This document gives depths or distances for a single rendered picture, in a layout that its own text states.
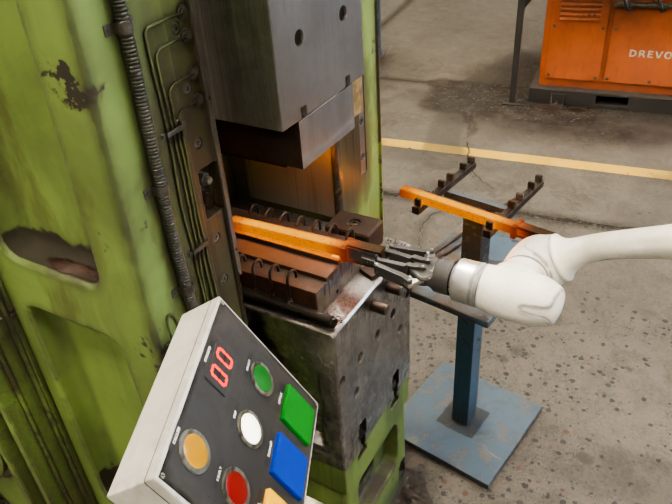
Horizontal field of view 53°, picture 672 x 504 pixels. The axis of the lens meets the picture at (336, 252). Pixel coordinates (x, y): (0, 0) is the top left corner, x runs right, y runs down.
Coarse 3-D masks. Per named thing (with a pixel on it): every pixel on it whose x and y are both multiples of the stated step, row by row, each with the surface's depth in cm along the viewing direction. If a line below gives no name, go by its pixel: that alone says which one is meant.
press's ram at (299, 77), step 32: (224, 0) 106; (256, 0) 103; (288, 0) 106; (320, 0) 114; (352, 0) 124; (224, 32) 109; (256, 32) 106; (288, 32) 109; (320, 32) 117; (352, 32) 127; (224, 64) 113; (256, 64) 109; (288, 64) 111; (320, 64) 119; (352, 64) 130; (224, 96) 117; (256, 96) 113; (288, 96) 113; (320, 96) 122
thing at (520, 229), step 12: (408, 192) 180; (420, 192) 180; (432, 204) 177; (444, 204) 174; (456, 204) 174; (468, 216) 171; (480, 216) 168; (492, 216) 168; (504, 228) 165; (516, 228) 163; (528, 228) 162; (540, 228) 162
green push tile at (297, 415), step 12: (288, 384) 110; (288, 396) 108; (300, 396) 111; (288, 408) 107; (300, 408) 110; (312, 408) 113; (288, 420) 105; (300, 420) 108; (312, 420) 111; (300, 432) 107
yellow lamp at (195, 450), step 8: (184, 440) 84; (192, 440) 85; (200, 440) 86; (184, 448) 83; (192, 448) 84; (200, 448) 86; (192, 456) 84; (200, 456) 85; (192, 464) 83; (200, 464) 84
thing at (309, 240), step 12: (240, 216) 160; (240, 228) 158; (252, 228) 155; (264, 228) 154; (276, 228) 154; (288, 228) 153; (288, 240) 152; (300, 240) 150; (312, 240) 148; (324, 240) 148; (336, 240) 147; (348, 240) 146; (336, 252) 146; (372, 252) 141; (360, 264) 144
